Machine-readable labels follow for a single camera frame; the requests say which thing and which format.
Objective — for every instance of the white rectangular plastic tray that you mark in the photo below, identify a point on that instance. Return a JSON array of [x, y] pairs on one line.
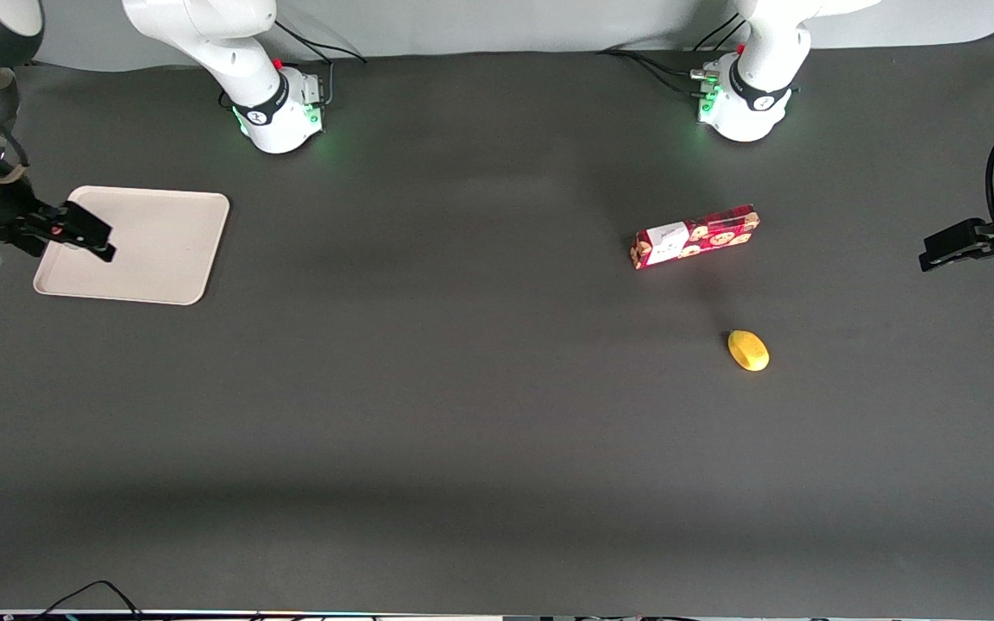
[[160, 246]]

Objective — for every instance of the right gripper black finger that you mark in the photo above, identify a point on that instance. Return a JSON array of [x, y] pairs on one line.
[[87, 228], [83, 250]]

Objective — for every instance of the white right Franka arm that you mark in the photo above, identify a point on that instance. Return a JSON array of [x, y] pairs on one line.
[[229, 52]]

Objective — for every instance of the yellow lemon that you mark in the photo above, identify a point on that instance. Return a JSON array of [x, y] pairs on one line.
[[748, 350]]

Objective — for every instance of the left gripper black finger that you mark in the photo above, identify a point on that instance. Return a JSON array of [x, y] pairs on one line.
[[959, 256], [959, 235]]

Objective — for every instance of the red cookie box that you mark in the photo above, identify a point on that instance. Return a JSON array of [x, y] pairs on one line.
[[695, 237]]

